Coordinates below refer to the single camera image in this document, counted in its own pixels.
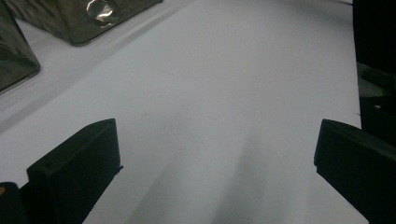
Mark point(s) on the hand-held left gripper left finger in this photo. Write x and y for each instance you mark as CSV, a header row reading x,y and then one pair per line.
x,y
71,180

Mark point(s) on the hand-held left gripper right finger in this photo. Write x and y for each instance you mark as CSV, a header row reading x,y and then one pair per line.
x,y
358,168

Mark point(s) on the translucent grey plastic bin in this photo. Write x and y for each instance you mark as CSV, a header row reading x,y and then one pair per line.
x,y
62,21
15,62

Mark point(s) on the white table mat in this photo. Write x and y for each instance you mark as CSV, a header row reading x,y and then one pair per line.
x,y
202,109

